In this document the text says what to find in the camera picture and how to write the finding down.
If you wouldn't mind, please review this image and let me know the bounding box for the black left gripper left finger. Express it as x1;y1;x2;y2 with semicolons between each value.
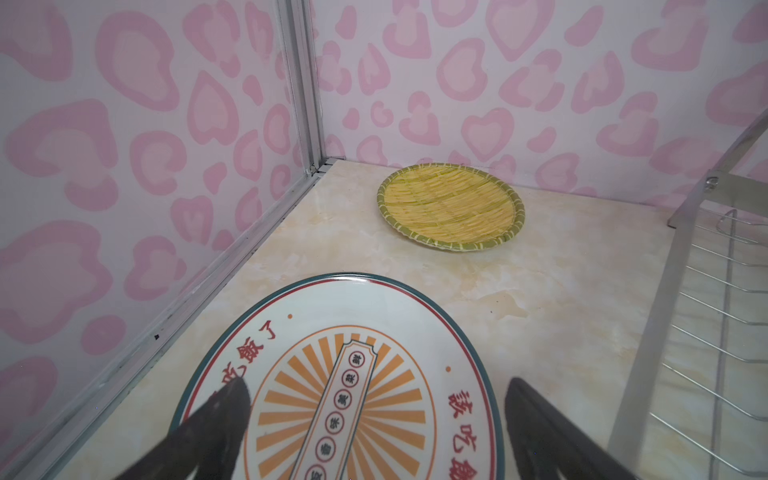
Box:
119;378;250;479

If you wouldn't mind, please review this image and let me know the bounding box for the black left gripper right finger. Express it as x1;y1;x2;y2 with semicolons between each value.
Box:
504;377;635;479

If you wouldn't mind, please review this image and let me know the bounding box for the white plate orange sunburst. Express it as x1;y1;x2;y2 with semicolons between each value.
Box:
173;273;505;479

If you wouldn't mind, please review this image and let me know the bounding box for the green rimmed woven bamboo plate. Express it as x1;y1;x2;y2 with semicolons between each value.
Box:
377;163;526;252

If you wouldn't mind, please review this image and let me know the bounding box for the stainless steel dish rack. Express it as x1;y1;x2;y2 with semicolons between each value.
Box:
607;115;767;479

